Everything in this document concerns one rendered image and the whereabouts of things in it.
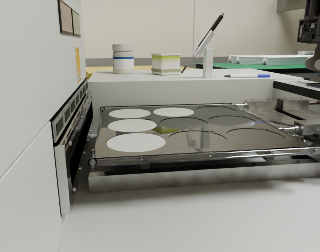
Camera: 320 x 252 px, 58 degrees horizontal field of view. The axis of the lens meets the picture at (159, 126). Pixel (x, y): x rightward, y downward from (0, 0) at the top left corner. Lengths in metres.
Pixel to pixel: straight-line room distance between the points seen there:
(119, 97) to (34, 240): 0.56
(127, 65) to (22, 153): 0.75
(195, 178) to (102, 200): 0.16
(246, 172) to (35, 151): 0.37
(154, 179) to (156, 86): 0.36
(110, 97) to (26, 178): 0.56
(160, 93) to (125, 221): 0.46
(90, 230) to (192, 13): 3.66
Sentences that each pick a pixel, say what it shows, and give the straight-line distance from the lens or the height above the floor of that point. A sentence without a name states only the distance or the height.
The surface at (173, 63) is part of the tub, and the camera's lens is 0.95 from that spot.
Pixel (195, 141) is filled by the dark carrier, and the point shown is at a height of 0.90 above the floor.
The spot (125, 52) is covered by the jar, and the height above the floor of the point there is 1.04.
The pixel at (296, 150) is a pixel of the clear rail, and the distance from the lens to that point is 0.51.
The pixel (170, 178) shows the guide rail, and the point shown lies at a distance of 0.51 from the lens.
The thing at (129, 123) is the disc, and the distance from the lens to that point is 0.62.
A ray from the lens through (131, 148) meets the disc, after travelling 0.47.
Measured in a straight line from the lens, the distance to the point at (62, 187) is 0.39.
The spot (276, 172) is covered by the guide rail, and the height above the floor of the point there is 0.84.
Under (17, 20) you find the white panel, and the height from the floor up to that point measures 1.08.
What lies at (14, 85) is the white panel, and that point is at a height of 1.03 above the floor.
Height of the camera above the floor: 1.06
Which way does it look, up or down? 16 degrees down
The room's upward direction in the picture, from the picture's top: straight up
